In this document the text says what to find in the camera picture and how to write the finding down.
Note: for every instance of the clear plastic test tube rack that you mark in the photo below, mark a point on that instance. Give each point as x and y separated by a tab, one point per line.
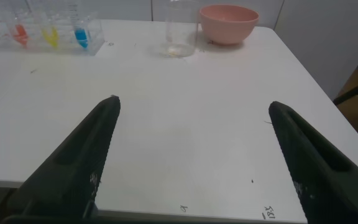
95	34

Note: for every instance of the test tube with blue pigment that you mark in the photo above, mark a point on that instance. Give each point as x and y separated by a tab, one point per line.
81	37

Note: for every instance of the test tube with yellow pigment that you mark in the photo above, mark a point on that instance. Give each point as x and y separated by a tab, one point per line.
51	37

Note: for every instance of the test tube with red pigment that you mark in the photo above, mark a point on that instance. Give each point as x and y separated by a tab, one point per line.
20	34

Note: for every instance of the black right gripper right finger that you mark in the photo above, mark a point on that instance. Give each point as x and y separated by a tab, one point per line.
322	186

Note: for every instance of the pink bowl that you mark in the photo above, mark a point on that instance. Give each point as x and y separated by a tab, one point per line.
227	26

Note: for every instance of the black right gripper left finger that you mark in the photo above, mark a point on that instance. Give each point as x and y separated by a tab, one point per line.
70	168

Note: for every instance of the clear glass beaker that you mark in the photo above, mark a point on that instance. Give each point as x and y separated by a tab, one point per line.
180	37

